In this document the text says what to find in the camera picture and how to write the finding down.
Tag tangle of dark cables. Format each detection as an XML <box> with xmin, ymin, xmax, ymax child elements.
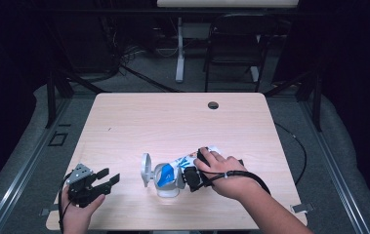
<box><xmin>98</xmin><ymin>16</ymin><xmax>181</xmax><ymax>94</ymax></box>

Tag hand-held gripper cable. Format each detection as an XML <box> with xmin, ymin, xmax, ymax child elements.
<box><xmin>198</xmin><ymin>170</ymin><xmax>271</xmax><ymax>196</ymax></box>
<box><xmin>58</xmin><ymin>172</ymin><xmax>73</xmax><ymax>233</ymax></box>

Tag left hand-held gripper cable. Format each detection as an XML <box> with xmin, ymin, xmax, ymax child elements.
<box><xmin>58</xmin><ymin>172</ymin><xmax>73</xmax><ymax>233</ymax></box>

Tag aluminium floor rail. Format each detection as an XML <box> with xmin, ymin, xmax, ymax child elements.
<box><xmin>298</xmin><ymin>97</ymin><xmax>370</xmax><ymax>234</ymax></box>
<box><xmin>0</xmin><ymin>97</ymin><xmax>71</xmax><ymax>234</ymax></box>

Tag person's right hand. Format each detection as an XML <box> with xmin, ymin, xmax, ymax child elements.
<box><xmin>194</xmin><ymin>148</ymin><xmax>255</xmax><ymax>200</ymax></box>

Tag black metal frame stand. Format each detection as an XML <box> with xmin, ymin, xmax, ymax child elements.
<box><xmin>264</xmin><ymin>69</ymin><xmax>323</xmax><ymax>133</ymax></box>
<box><xmin>45</xmin><ymin>69</ymin><xmax>110</xmax><ymax>130</ymax></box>

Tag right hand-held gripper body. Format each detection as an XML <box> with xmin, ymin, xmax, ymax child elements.
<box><xmin>196</xmin><ymin>146</ymin><xmax>210</xmax><ymax>165</ymax></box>

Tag white and blue pouch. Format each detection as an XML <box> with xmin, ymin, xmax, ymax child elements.
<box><xmin>156</xmin><ymin>145</ymin><xmax>221</xmax><ymax>189</ymax></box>

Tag black folding chair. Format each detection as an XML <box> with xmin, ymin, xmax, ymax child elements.
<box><xmin>203</xmin><ymin>13</ymin><xmax>279</xmax><ymax>94</ymax></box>

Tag person's left hand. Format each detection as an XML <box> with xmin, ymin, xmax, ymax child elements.
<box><xmin>60</xmin><ymin>188</ymin><xmax>106</xmax><ymax>234</ymax></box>

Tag right hand-held gripper cable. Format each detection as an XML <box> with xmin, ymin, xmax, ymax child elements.
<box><xmin>198</xmin><ymin>170</ymin><xmax>271</xmax><ymax>196</ymax></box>

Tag clear jar with grey lid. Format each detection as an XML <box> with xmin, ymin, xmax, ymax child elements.
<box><xmin>141</xmin><ymin>152</ymin><xmax>186</xmax><ymax>199</ymax></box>

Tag grey tape tab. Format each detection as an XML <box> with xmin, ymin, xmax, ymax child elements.
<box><xmin>39</xmin><ymin>203</ymin><xmax>63</xmax><ymax>217</ymax></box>
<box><xmin>291</xmin><ymin>203</ymin><xmax>315</xmax><ymax>214</ymax></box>

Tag thin black floor cable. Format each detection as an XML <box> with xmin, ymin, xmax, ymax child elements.
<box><xmin>274</xmin><ymin>121</ymin><xmax>308</xmax><ymax>186</ymax></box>

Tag white desk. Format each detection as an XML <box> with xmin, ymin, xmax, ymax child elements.
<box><xmin>156</xmin><ymin>0</ymin><xmax>299</xmax><ymax>84</ymax></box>

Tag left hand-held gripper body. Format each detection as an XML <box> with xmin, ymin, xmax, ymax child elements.
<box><xmin>65</xmin><ymin>163</ymin><xmax>103</xmax><ymax>209</ymax></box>

